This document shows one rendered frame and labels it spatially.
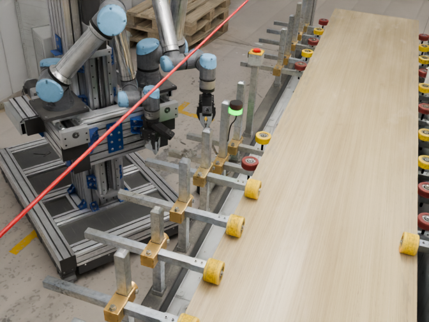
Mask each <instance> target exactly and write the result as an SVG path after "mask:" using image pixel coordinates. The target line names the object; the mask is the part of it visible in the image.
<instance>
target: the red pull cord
mask: <svg viewBox="0 0 429 322"><path fill-rule="evenodd" d="M248 1H249V0H246V1H245V2H244V3H243V4H242V5H241V6H240V7H239V8H238V9H236V10H235V11H234V12H233V13H232V14H231V15H230V16H229V17H228V18H227V19H225V20H224V21H223V22H222V23H221V24H220V25H219V26H218V27H217V28H216V29H215V30H214V31H213V32H212V33H211V34H210V35H209V36H208V37H207V38H206V39H205V40H203V41H202V42H201V43H200V44H199V45H198V46H197V47H196V48H195V49H193V50H192V51H191V52H190V53H189V55H187V56H186V57H185V58H184V59H183V60H182V61H181V62H180V63H179V64H178V65H177V66H176V67H175V68H174V69H173V70H171V71H170V72H169V73H168V74H167V75H166V76H165V77H164V78H163V79H162V80H161V81H160V82H159V83H158V84H157V85H156V86H155V87H154V88H153V89H151V90H150V91H149V92H148V93H147V94H146V95H145V96H144V97H143V98H142V99H141V100H139V101H138V102H137V103H136V104H135V105H134V106H133V107H132V108H131V109H130V110H129V111H128V112H127V113H126V114H125V115H124V116H123V117H122V118H121V119H119V120H118V121H117V122H116V123H115V124H114V125H113V126H112V127H111V128H110V129H109V130H107V131H106V132H105V133H104V134H103V135H102V136H101V137H100V138H99V139H98V140H97V141H96V142H95V143H94V144H93V145H92V146H91V147H90V148H89V149H87V150H86V151H85V152H84V153H83V154H82V155H81V156H80V157H79V158H78V159H77V160H76V161H74V163H72V165H71V166H69V168H67V169H66V170H65V171H64V172H63V173H62V174H61V175H60V176H59V177H58V178H57V179H56V180H54V181H53V182H52V183H51V184H50V185H49V186H48V187H47V188H46V189H45V190H44V191H43V192H42V193H41V194H40V195H39V196H38V197H37V198H36V199H35V200H33V201H32V202H31V203H30V204H29V205H28V206H27V207H26V208H25V209H24V210H22V211H21V212H20V213H19V214H18V215H17V216H16V217H15V218H14V219H13V220H12V221H11V222H10V223H9V224H8V225H7V226H6V227H5V228H4V229H3V230H1V231H0V238H1V237H2V236H3V235H4V234H5V233H7V232H8V231H9V230H10V229H11V228H12V227H13V226H14V225H15V224H16V223H17V222H18V221H19V220H20V219H21V218H22V217H23V216H24V215H25V214H26V213H27V212H28V211H29V210H30V209H31V208H32V207H33V206H34V205H36V204H37V203H38V202H39V201H40V200H41V199H42V198H43V197H44V196H45V195H46V194H47V193H48V192H49V191H50V190H52V189H53V188H54V187H55V186H56V185H57V184H58V183H59V182H60V181H61V180H62V179H63V178H64V177H65V176H66V175H67V174H68V173H69V172H70V171H71V170H72V169H73V168H74V167H75V166H76V165H77V164H78V163H79V162H81V161H82V160H83V159H84V158H85V157H86V156H87V155H88V154H89V153H90V152H91V151H92V150H93V149H94V148H95V147H97V145H99V143H101V142H102V140H104V138H106V136H108V135H109V134H110V133H111V132H112V131H113V130H114V129H115V128H116V127H117V126H118V125H119V124H120V123H121V122H122V121H123V120H125V119H126V118H127V117H128V116H129V115H130V114H131V113H132V112H133V111H134V110H135V109H136V108H137V107H138V106H139V105H140V104H141V103H142V102H143V101H144V100H145V99H146V98H147V97H148V96H149V95H150V94H151V93H152V92H154V91H155V90H156V89H157V88H158V87H159V86H160V85H161V84H162V83H163V82H164V81H165V80H166V79H168V78H169V77H170V76H171V75H172V74H173V73H174V72H175V71H176V70H177V69H178V68H179V67H180V66H181V65H182V64H183V63H184V62H185V61H186V60H187V59H188V58H189V57H190V56H191V55H192V54H193V53H194V52H195V51H196V50H198V49H199V48H200V47H201V46H202V45H203V44H204V43H205V42H206V41H207V40H208V39H209V38H210V37H211V36H213V35H214V34H215V33H216V32H217V30H219V28H221V27H222V26H223V25H224V23H226V22H227V21H228V20H229V19H230V18H231V17H232V16H233V15H234V14H235V13H236V12H237V11H238V10H239V9H240V8H242V7H243V6H244V5H245V4H246V3H247V2H248Z"/></svg>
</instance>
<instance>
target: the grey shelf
mask: <svg viewBox="0 0 429 322"><path fill-rule="evenodd" d="M15 6H16V10H17V17H18V21H19V28H20V34H21V39H22V45H23V50H24V56H25V60H26V67H27V74H28V77H29V79H32V78H35V77H36V78H39V77H38V70H37V65H36V58H35V54H34V47H33V39H32V34H31V27H33V26H40V25H45V24H49V16H48V11H47V3H46V0H15ZM19 8H20V9H19ZM20 15H21V16H20ZM21 19H22V20H21ZM26 48H27V49H26ZM28 59H29V60H28ZM30 70H31V71H30Z"/></svg>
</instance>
